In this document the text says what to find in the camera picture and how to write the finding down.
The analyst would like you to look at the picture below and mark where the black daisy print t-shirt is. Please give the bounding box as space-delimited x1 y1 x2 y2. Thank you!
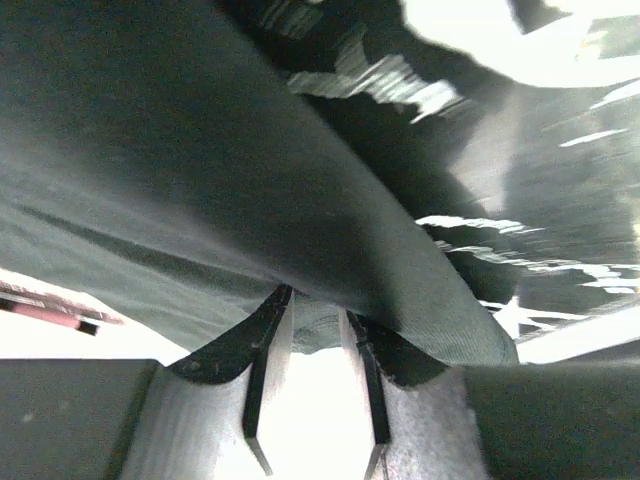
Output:
1 1 518 365

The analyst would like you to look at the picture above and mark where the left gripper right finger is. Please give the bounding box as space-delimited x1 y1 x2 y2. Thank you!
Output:
339 312 639 479

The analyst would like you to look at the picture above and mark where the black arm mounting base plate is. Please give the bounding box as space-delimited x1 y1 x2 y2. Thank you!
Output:
1 281 125 336

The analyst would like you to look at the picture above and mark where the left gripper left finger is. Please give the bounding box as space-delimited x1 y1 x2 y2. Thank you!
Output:
1 286 294 479

